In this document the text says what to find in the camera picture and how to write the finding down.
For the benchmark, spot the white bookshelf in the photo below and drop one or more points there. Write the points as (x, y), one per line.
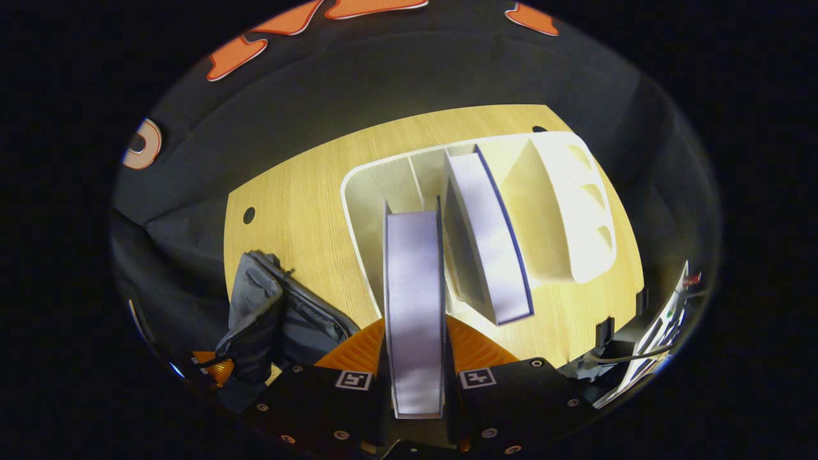
(575, 211)

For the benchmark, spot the black table clamp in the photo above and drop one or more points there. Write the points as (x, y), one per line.
(604, 332)
(641, 301)

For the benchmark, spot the dark grey schoolbag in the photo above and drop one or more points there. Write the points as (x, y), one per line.
(255, 319)

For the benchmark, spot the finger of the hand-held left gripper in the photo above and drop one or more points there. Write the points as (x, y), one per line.
(217, 368)

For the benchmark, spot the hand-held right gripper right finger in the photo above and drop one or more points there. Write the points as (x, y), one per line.
(511, 409)

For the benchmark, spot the white book blue cover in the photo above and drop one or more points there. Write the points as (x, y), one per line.
(492, 243)
(415, 306)

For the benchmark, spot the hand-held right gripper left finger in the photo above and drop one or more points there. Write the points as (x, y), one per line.
(319, 409)

